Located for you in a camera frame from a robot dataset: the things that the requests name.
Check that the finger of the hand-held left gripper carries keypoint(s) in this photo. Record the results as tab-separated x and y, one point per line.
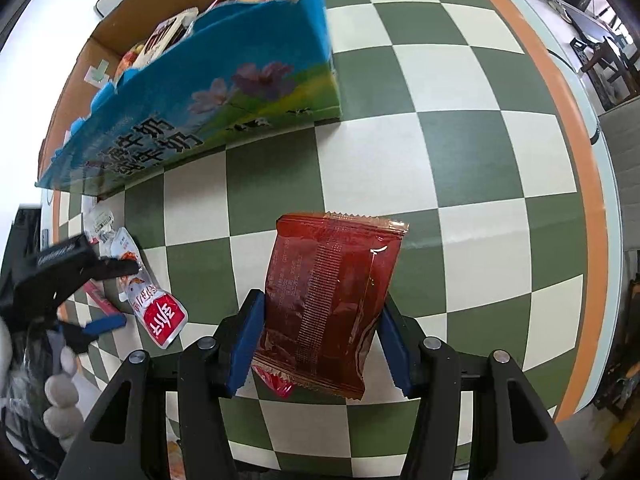
102	325
115	267

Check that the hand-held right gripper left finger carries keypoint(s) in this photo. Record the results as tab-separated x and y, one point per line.
245	345

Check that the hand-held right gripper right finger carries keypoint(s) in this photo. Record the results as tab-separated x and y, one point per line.
397	355

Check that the silver red snack packet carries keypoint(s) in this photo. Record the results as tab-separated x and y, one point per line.
155	310

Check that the dark red snack packet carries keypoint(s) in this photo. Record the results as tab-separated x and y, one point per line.
325	300

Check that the blue printed cardboard box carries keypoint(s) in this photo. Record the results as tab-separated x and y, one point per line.
225	75

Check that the white chocolate stick packet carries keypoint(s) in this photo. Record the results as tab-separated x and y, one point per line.
165	35

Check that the person's left hand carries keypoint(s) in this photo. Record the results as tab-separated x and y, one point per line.
60	392

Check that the red sausage stick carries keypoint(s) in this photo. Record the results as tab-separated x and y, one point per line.
97	296

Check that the grey shell chair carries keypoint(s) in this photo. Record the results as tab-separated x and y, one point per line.
622	160

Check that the brown wooden chair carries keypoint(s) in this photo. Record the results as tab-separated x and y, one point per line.
612	67

